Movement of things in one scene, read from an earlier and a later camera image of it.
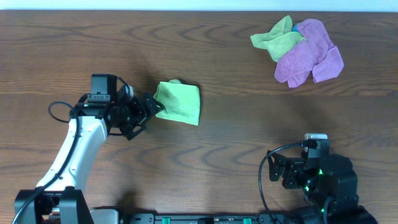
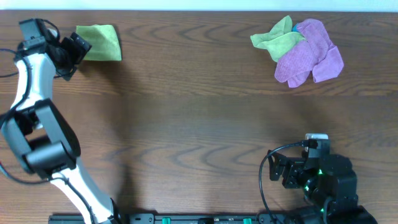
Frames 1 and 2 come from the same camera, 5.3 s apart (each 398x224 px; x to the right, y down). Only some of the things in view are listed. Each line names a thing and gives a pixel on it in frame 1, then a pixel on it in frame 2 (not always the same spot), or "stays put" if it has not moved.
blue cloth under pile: (295, 28) stays put
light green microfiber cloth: (181, 102) to (104, 42)
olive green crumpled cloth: (280, 40) stays put
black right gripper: (293, 167) stays put
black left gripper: (138, 114) to (72, 50)
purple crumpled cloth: (316, 54) stays put
